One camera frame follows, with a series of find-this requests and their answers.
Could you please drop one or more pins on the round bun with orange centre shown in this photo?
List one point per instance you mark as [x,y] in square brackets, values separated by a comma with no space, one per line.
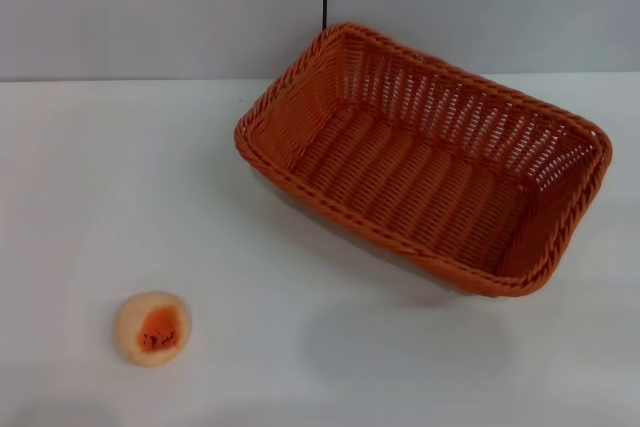
[150,327]

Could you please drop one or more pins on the orange woven plastic basket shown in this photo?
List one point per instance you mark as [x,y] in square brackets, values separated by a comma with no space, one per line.
[400,182]

